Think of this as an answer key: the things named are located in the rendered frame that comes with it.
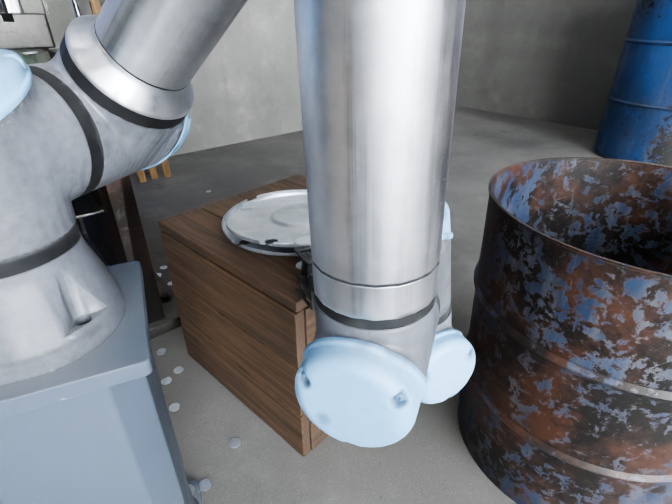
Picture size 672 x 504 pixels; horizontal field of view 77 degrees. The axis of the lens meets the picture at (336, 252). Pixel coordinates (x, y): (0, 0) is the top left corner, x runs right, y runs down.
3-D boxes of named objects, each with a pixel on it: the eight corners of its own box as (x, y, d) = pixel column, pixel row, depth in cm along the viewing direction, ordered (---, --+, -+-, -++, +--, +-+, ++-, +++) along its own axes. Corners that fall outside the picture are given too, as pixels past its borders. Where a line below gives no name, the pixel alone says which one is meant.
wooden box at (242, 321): (419, 350, 101) (436, 218, 84) (304, 458, 77) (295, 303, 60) (303, 287, 125) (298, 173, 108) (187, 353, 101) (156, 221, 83)
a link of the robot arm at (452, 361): (484, 321, 38) (481, 391, 42) (413, 271, 47) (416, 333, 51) (410, 354, 35) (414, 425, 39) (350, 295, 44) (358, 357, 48)
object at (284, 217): (398, 202, 87) (398, 198, 87) (351, 258, 63) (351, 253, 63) (274, 190, 97) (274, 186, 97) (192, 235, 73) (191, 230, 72)
